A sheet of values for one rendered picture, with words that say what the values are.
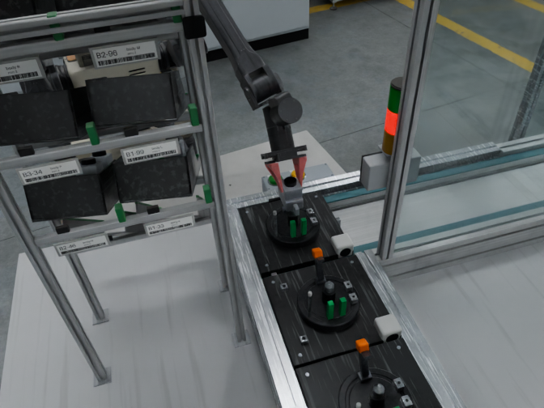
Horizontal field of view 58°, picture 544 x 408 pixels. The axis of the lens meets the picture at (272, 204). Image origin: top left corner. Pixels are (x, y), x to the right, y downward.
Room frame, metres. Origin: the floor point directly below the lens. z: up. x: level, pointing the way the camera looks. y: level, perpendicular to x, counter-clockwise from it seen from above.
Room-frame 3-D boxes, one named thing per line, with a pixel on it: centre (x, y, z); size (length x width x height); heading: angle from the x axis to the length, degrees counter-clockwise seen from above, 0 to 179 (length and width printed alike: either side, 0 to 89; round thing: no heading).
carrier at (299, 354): (0.65, -0.11, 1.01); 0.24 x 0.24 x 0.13; 14
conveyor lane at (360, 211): (0.95, -0.35, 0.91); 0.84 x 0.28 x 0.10; 104
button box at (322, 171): (1.13, -0.08, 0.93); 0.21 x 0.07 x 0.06; 104
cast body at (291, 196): (0.89, -0.05, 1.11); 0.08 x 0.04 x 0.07; 14
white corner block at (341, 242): (0.83, -0.17, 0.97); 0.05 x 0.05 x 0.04; 14
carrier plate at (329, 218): (0.90, -0.05, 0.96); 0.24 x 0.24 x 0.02; 14
